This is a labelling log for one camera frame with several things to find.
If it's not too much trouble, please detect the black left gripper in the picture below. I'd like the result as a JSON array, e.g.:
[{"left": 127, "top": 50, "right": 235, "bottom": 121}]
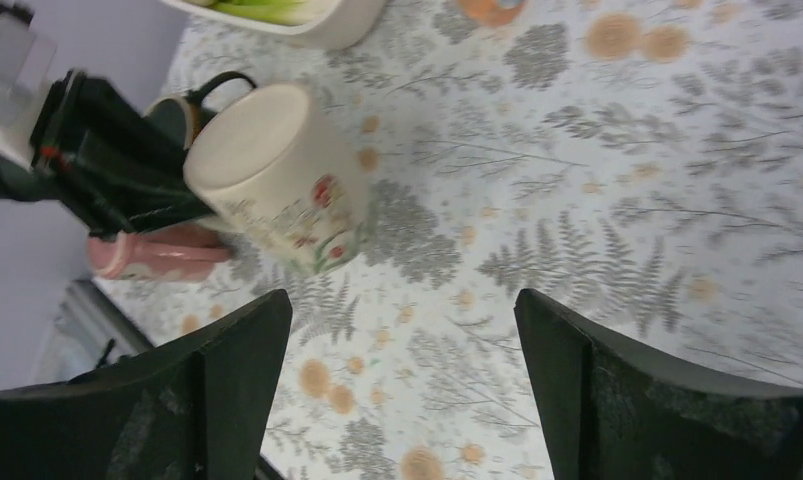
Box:
[{"left": 30, "top": 69, "right": 213, "bottom": 238}]

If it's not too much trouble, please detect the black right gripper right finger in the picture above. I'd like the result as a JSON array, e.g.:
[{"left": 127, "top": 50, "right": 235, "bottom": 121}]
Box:
[{"left": 514, "top": 289, "right": 803, "bottom": 479}]

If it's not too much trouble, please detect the white plastic vegetable tub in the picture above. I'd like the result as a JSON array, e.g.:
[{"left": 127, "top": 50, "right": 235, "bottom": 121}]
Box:
[{"left": 165, "top": 0, "right": 386, "bottom": 50}]

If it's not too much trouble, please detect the pink glass mug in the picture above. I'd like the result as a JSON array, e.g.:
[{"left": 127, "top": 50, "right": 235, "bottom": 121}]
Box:
[{"left": 87, "top": 223, "right": 231, "bottom": 282}]

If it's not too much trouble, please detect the black mug with tan rim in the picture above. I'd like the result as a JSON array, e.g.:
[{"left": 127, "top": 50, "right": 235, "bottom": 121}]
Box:
[{"left": 144, "top": 71, "right": 257, "bottom": 150}]

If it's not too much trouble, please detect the pink drink bottle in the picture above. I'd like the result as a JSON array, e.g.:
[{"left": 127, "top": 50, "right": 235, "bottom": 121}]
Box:
[{"left": 457, "top": 0, "right": 527, "bottom": 27}]

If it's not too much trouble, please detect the aluminium frame rail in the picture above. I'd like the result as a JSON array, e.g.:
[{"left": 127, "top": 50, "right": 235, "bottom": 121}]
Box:
[{"left": 32, "top": 279, "right": 154, "bottom": 384}]

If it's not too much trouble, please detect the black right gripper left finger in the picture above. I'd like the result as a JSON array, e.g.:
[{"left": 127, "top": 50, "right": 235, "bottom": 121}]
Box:
[{"left": 0, "top": 289, "right": 292, "bottom": 479}]

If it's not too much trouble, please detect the beige upside-down mug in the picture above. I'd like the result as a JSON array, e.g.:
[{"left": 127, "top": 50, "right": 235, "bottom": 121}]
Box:
[{"left": 183, "top": 83, "right": 376, "bottom": 276}]

